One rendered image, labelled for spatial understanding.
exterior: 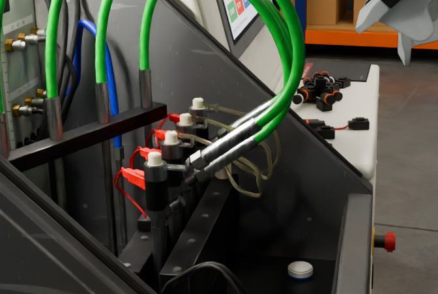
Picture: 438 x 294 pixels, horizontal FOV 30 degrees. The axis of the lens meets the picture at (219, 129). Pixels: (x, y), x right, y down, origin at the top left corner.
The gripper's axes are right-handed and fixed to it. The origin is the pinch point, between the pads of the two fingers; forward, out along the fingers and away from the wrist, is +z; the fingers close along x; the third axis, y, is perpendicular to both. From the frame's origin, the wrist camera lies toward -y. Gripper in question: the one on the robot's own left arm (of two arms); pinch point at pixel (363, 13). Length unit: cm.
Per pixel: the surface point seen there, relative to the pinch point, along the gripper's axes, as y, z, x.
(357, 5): 48, 242, 501
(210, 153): -0.3, 28.6, 4.2
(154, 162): -4.4, 34.2, 2.7
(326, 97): 14, 49, 64
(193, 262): 7.4, 40.0, 0.0
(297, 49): -1.2, 13.0, 9.2
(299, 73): 0.8, 14.9, 8.7
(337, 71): 16, 61, 95
